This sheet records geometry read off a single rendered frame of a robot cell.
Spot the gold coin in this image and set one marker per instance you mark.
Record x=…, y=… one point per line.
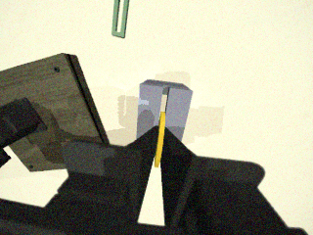
x=161, y=125

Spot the green rectangular frame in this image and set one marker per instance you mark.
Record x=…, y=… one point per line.
x=115, y=17

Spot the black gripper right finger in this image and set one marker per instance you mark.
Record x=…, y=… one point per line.
x=179, y=167

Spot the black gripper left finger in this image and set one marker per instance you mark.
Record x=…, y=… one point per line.
x=132, y=162

